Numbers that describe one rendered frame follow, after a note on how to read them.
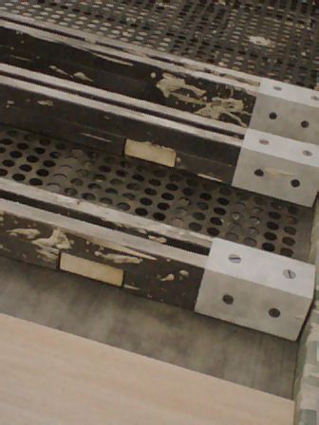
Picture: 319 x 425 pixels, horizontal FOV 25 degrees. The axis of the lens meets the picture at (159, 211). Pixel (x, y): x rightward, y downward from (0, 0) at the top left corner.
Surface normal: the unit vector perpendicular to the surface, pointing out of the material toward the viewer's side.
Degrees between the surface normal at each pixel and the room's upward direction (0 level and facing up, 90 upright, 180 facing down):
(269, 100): 90
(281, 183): 90
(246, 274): 55
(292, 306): 90
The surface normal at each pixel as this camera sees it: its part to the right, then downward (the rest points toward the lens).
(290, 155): 0.16, -0.79
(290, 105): -0.23, 0.55
